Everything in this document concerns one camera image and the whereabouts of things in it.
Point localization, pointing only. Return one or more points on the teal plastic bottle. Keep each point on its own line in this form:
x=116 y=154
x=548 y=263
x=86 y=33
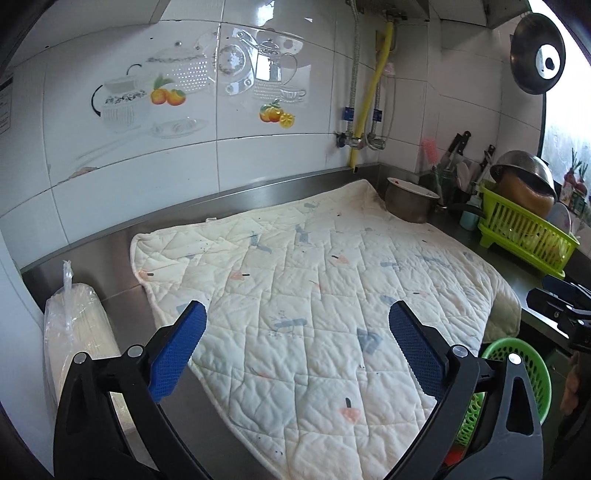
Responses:
x=468 y=217

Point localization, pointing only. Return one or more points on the metal pot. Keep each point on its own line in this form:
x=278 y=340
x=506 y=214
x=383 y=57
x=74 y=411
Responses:
x=406 y=210

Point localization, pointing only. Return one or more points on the green plastic basket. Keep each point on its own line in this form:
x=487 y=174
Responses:
x=535 y=369

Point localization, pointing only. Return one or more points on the person's right hand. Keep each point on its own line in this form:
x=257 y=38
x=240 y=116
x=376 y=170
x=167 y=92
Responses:
x=572 y=387

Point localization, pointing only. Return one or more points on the white plate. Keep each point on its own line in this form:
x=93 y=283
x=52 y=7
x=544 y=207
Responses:
x=559 y=217

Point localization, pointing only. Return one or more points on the yellow gas pipe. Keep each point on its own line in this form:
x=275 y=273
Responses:
x=369 y=92

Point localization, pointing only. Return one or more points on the white quilted mat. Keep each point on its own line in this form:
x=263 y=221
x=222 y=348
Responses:
x=323 y=277

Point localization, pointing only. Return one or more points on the black hanging wok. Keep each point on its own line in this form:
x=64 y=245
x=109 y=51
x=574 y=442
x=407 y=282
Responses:
x=526 y=55

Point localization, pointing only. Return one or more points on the metal colander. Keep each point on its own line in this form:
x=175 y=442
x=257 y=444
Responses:
x=521 y=164

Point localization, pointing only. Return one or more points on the small potted plant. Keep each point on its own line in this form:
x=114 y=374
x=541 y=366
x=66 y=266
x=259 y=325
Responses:
x=577 y=184

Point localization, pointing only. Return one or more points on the white bowl with red print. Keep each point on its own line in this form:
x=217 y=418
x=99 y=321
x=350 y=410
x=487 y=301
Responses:
x=413 y=188

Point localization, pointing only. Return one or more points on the pink bottle brush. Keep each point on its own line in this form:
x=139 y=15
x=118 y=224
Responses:
x=429 y=154

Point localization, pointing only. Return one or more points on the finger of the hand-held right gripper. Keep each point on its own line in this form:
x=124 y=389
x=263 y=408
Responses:
x=568 y=287
x=549 y=300

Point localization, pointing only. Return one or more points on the bagged white noodles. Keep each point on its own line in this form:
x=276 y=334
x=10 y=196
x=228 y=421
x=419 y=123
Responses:
x=78 y=323

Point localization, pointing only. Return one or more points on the glass utensil jar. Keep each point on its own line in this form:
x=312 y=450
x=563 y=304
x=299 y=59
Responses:
x=445 y=184

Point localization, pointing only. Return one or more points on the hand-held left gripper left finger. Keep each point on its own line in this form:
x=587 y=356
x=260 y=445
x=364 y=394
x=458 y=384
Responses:
x=180 y=350

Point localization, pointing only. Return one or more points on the green plastic dish rack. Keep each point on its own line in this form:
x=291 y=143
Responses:
x=521 y=230

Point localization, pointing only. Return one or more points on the metal water valve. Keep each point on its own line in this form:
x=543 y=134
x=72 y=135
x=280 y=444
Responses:
x=375 y=142
x=346 y=138

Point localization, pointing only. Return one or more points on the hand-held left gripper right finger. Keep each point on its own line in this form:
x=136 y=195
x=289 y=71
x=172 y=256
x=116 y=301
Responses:
x=415 y=350

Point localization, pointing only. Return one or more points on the wooden cutting board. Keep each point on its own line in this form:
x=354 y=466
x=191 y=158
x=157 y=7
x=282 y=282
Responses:
x=526 y=196

